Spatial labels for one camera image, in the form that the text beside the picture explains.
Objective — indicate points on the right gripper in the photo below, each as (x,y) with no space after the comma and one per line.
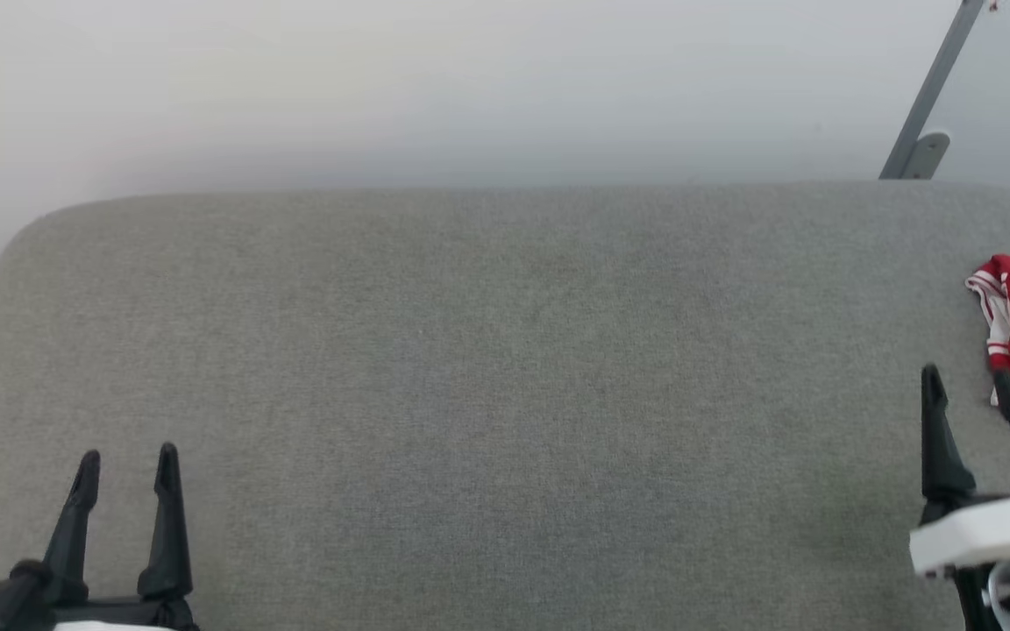
(987,535)

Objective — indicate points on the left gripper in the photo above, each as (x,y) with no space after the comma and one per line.
(5,605)

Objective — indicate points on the grey metal pole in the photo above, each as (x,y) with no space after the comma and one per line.
(939,79)

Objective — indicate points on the grey fabric sofa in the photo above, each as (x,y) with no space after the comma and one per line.
(505,394)

